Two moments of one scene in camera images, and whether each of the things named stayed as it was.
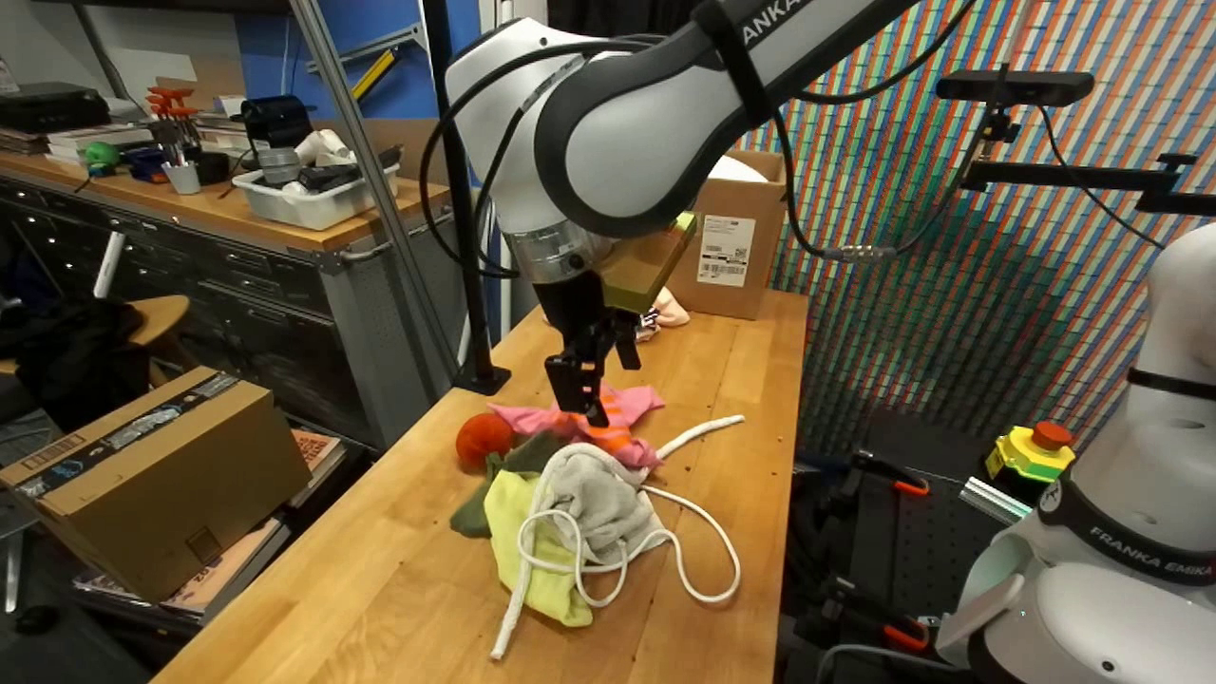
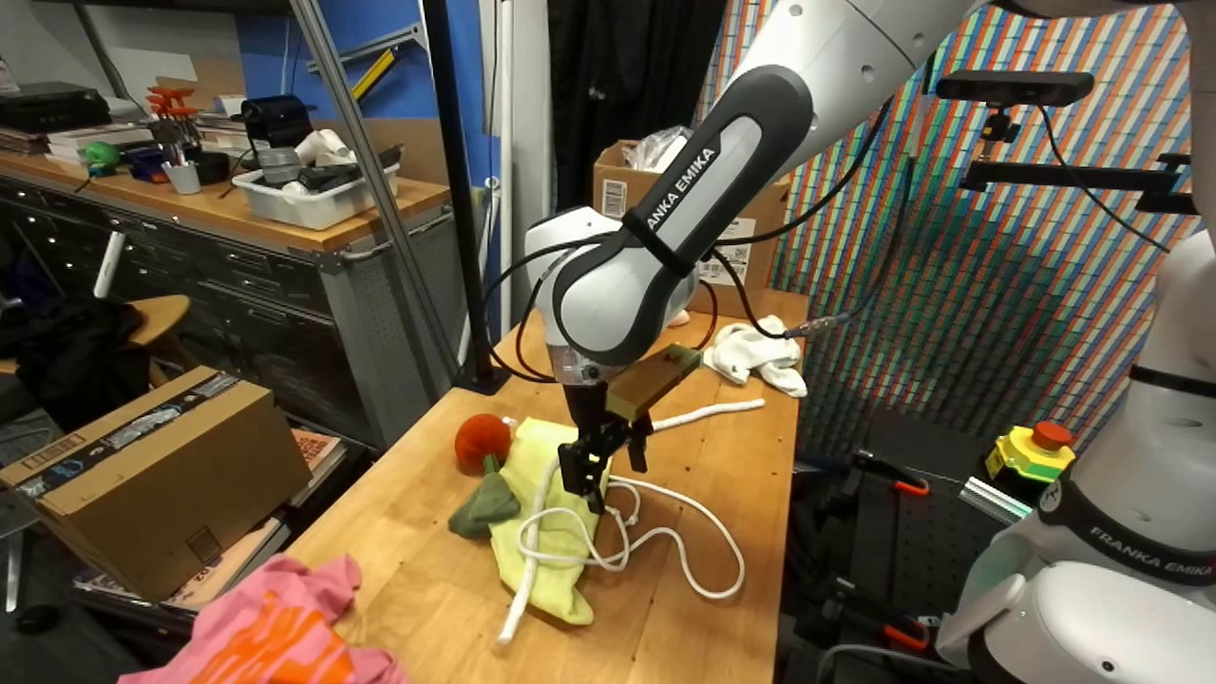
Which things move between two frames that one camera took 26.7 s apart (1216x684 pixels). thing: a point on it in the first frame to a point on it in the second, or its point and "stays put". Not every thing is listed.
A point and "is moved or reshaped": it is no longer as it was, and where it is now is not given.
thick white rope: x=513 y=591 to x=518 y=588
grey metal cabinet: x=322 y=322 stays put
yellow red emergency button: x=1038 y=451 stays put
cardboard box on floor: x=137 y=495 stays put
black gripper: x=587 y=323 to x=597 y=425
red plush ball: x=480 y=438 stays put
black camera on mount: x=1017 y=89 stays put
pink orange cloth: x=621 y=408 is moved or reshaped
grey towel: x=601 y=499 is moved or reshaped
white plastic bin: x=307 y=209 stays put
